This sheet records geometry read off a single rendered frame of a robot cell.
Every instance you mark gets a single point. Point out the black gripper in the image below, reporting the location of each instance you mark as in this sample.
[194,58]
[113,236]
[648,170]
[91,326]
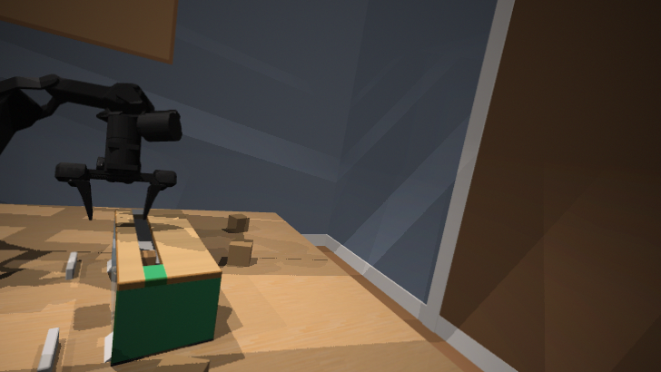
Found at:
[121,160]

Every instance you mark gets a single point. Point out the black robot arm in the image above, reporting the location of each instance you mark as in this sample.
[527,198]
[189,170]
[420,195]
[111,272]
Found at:
[128,112]

